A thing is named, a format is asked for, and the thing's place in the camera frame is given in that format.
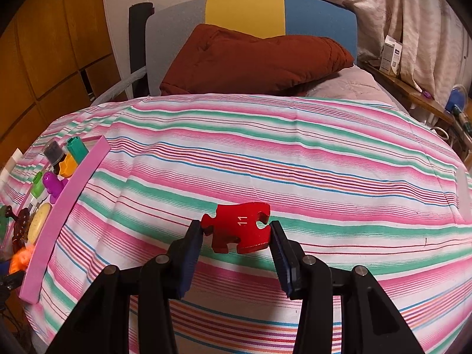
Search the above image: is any pale starfish print curtain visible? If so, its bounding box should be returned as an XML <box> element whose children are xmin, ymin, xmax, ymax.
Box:
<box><xmin>230</xmin><ymin>0</ymin><xmax>472</xmax><ymax>96</ymax></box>

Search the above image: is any wooden side shelf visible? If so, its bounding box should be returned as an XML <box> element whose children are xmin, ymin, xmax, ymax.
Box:
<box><xmin>359</xmin><ymin>61</ymin><xmax>472</xmax><ymax>141</ymax></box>

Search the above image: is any grey plastic block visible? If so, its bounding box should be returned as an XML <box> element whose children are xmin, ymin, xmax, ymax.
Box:
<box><xmin>43</xmin><ymin>141</ymin><xmax>63</xmax><ymax>165</ymax></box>

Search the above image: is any rust brown pillow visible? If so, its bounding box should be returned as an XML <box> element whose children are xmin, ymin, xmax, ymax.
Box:
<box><xmin>159</xmin><ymin>24</ymin><xmax>355</xmax><ymax>96</ymax></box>

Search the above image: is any green plastic toy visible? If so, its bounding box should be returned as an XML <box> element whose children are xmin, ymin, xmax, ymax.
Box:
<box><xmin>31</xmin><ymin>171</ymin><xmax>47</xmax><ymax>198</ymax></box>

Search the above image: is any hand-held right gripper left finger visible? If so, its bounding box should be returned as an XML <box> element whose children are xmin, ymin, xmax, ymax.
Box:
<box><xmin>44</xmin><ymin>220</ymin><xmax>206</xmax><ymax>354</ymax></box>

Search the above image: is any orange toothed plastic piece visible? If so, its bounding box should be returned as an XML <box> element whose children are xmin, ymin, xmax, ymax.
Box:
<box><xmin>8</xmin><ymin>248</ymin><xmax>35</xmax><ymax>275</ymax></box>

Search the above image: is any brown wooden massager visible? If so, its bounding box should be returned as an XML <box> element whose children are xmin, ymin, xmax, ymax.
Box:
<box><xmin>11</xmin><ymin>207</ymin><xmax>32</xmax><ymax>251</ymax></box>

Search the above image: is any white box with blue label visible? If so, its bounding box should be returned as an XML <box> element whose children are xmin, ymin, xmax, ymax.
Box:
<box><xmin>389</xmin><ymin>42</ymin><xmax>403</xmax><ymax>76</ymax></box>

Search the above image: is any purple plastic toy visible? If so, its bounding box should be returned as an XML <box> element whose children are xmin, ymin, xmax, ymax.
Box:
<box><xmin>42</xmin><ymin>173</ymin><xmax>69</xmax><ymax>204</ymax></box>

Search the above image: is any orange plastic toy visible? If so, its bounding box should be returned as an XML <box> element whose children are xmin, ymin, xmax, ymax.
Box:
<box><xmin>53</xmin><ymin>154</ymin><xmax>78</xmax><ymax>178</ymax></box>

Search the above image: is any teal plastic spool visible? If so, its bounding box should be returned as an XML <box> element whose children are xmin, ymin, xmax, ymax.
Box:
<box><xmin>66</xmin><ymin>136</ymin><xmax>90</xmax><ymax>165</ymax></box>

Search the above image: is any red wooden puzzle piece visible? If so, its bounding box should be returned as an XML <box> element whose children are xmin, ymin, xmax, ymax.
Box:
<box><xmin>201</xmin><ymin>201</ymin><xmax>271</xmax><ymax>255</ymax></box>

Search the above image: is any pale pink pillow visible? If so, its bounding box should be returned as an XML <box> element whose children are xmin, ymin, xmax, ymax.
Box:
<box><xmin>302</xmin><ymin>64</ymin><xmax>410</xmax><ymax>111</ymax></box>

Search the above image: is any grey yellow blue headboard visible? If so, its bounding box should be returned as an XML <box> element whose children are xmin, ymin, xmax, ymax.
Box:
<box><xmin>145</xmin><ymin>0</ymin><xmax>358</xmax><ymax>98</ymax></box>

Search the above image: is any yellow carved oval block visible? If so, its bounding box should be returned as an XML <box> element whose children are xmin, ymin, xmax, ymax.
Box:
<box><xmin>27</xmin><ymin>202</ymin><xmax>51</xmax><ymax>245</ymax></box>

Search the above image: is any white foam wrapped bar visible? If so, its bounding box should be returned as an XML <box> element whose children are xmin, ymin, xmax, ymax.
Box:
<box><xmin>90</xmin><ymin>66</ymin><xmax>146</xmax><ymax>104</ymax></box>

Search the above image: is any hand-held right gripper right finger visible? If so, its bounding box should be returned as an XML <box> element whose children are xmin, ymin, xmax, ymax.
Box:
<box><xmin>269</xmin><ymin>220</ymin><xmax>425</xmax><ymax>354</ymax></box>

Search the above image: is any pink green striped blanket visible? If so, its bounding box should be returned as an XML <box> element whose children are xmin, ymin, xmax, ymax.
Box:
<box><xmin>0</xmin><ymin>94</ymin><xmax>472</xmax><ymax>354</ymax></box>

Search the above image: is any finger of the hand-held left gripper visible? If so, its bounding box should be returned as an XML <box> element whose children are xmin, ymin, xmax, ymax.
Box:
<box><xmin>0</xmin><ymin>275</ymin><xmax>23</xmax><ymax>296</ymax></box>

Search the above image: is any blue white device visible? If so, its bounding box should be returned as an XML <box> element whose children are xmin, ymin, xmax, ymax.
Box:
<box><xmin>444</xmin><ymin>85</ymin><xmax>469</xmax><ymax>115</ymax></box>

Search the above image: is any plain white box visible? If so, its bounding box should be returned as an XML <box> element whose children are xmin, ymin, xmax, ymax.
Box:
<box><xmin>380</xmin><ymin>36</ymin><xmax>395</xmax><ymax>73</ymax></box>

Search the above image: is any wooden wardrobe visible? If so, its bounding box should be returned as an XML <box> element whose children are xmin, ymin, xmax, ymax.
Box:
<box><xmin>0</xmin><ymin>0</ymin><xmax>122</xmax><ymax>148</ymax></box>

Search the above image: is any pink shallow tray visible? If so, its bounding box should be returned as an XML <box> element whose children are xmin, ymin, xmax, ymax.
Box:
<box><xmin>0</xmin><ymin>136</ymin><xmax>111</xmax><ymax>305</ymax></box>

